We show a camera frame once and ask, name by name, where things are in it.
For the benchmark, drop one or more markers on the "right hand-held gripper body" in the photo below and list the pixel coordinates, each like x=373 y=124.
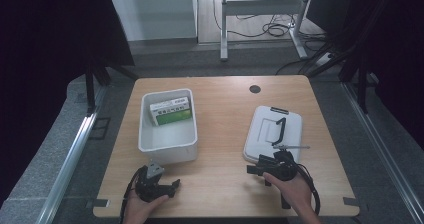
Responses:
x=283 y=165

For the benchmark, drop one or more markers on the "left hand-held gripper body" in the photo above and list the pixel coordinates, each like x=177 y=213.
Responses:
x=148 y=187

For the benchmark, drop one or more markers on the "person's left hand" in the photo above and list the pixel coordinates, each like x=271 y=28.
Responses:
x=140 y=207

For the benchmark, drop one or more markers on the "person's right hand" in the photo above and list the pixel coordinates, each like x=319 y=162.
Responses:
x=293 y=192

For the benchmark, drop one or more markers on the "white plastic storage box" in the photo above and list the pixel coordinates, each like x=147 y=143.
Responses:
x=168 y=135

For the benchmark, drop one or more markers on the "green and white carton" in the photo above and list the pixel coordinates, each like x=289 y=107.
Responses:
x=171 y=112

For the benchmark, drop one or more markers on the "dark floor plate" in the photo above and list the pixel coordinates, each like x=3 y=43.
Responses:
x=100 y=128

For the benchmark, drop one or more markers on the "black metal stand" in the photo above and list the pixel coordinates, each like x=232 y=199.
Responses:
x=361 y=70
x=91 y=80

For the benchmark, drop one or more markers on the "black curtain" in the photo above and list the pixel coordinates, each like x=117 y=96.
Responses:
x=393 y=50
x=50 y=50

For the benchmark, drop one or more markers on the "white cabinet panel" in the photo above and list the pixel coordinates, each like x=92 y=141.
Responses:
x=153 y=15

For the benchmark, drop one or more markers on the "aluminium floor rail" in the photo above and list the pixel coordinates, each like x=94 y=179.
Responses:
x=383 y=150
x=71 y=157

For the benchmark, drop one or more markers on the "white metal desk frame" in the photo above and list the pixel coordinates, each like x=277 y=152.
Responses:
x=263 y=7

